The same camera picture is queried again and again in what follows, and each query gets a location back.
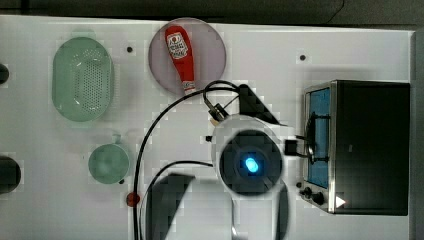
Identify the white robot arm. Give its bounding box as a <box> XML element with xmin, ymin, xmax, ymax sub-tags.
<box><xmin>142</xmin><ymin>115</ymin><xmax>289</xmax><ymax>240</ymax></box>

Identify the silver toaster oven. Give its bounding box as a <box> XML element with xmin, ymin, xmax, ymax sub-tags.
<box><xmin>299</xmin><ymin>80</ymin><xmax>410</xmax><ymax>216</ymax></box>

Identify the grey round plate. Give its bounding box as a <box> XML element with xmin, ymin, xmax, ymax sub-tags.
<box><xmin>148</xmin><ymin>18</ymin><xmax>226</xmax><ymax>96</ymax></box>

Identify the red plush ketchup bottle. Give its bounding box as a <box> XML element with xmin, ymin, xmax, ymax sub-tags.
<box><xmin>165</xmin><ymin>25</ymin><xmax>196</xmax><ymax>95</ymax></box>

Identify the small red strawberry toy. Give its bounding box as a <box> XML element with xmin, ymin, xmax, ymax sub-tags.
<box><xmin>126</xmin><ymin>192</ymin><xmax>140</xmax><ymax>207</ymax></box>

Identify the green oval colander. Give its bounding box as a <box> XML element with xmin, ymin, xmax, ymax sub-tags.
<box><xmin>52</xmin><ymin>37</ymin><xmax>114</xmax><ymax>122</ymax></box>

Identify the black round base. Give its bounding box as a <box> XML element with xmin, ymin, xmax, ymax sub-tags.
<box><xmin>0</xmin><ymin>64</ymin><xmax>9</xmax><ymax>84</ymax></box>
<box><xmin>0</xmin><ymin>156</ymin><xmax>21</xmax><ymax>194</ymax></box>

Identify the black round base upper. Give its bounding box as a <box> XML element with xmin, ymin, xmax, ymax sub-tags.
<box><xmin>0</xmin><ymin>64</ymin><xmax>9</xmax><ymax>84</ymax></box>

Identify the green cup with handle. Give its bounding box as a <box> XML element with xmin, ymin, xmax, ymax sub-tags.
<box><xmin>88</xmin><ymin>134</ymin><xmax>131</xmax><ymax>185</ymax></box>

